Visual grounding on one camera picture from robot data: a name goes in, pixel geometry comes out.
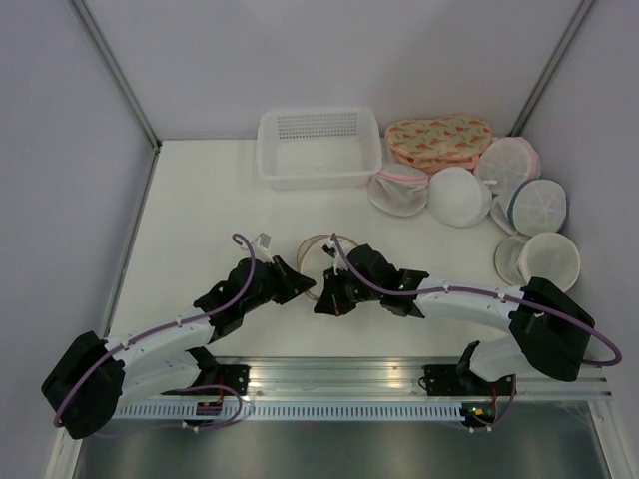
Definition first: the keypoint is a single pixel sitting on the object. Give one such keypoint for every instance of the beige mesh bag right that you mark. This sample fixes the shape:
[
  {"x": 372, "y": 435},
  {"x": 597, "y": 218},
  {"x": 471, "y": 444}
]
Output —
[{"x": 547, "y": 255}]

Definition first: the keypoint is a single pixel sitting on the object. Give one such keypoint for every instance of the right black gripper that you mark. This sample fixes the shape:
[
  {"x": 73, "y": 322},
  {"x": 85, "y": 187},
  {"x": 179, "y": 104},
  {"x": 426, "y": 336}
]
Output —
[{"x": 329, "y": 302}]

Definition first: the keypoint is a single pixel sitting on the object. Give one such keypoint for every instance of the beige mesh laundry bag glasses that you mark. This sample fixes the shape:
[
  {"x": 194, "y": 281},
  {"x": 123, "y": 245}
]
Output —
[{"x": 311, "y": 261}]

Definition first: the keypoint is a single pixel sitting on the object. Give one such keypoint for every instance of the carrot print pouch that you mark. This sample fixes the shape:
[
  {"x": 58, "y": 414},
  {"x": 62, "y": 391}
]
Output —
[{"x": 432, "y": 145}]

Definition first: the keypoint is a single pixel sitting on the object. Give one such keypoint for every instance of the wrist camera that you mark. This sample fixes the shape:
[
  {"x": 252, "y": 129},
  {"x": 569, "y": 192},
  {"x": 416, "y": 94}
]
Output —
[
  {"x": 261, "y": 247},
  {"x": 337, "y": 261}
]

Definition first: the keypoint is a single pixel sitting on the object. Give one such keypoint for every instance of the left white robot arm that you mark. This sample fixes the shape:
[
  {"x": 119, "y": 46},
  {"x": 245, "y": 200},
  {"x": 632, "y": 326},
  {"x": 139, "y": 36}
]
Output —
[{"x": 97, "y": 376}]

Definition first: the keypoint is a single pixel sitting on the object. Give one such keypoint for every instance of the pink trim mesh bag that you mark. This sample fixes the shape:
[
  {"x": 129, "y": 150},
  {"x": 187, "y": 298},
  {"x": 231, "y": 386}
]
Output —
[
  {"x": 507, "y": 163},
  {"x": 399, "y": 190}
]

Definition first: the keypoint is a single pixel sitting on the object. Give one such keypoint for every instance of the aluminium rail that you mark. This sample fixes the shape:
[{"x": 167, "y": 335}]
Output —
[{"x": 394, "y": 379}]

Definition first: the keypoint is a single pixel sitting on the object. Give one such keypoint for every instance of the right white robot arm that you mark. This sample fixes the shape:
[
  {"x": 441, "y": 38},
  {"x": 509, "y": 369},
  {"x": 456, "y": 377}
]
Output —
[{"x": 544, "y": 329}]

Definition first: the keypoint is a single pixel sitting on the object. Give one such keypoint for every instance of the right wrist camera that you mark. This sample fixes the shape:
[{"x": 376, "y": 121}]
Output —
[{"x": 337, "y": 261}]

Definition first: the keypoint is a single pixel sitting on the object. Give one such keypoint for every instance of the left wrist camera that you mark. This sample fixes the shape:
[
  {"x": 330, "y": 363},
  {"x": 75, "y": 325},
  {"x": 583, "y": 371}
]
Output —
[{"x": 261, "y": 247}]

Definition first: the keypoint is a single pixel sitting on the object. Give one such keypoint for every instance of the pink trim mesh bag back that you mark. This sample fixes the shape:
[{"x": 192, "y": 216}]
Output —
[{"x": 507, "y": 163}]

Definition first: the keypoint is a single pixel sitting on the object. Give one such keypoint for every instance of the pink trim mesh bag front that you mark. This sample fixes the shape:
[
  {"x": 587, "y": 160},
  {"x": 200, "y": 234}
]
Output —
[{"x": 399, "y": 190}]

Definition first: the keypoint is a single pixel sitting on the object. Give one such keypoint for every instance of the white plastic basket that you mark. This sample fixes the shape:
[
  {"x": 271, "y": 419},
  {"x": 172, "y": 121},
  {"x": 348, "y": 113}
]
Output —
[{"x": 318, "y": 148}]

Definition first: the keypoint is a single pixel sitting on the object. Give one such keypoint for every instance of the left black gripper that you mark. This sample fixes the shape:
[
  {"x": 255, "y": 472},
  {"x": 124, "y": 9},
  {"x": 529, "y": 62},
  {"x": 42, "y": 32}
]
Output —
[{"x": 293, "y": 283}]

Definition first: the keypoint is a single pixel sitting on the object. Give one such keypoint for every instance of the blue trim mesh bag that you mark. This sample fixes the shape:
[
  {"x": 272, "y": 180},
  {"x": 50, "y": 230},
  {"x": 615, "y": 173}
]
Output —
[{"x": 536, "y": 206}]

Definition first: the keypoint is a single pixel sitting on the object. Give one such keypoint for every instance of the white round mesh bag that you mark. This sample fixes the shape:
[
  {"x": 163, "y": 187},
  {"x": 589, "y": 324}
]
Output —
[{"x": 457, "y": 198}]

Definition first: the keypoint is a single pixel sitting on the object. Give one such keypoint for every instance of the white slotted cable duct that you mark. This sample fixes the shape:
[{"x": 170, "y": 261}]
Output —
[{"x": 295, "y": 411}]

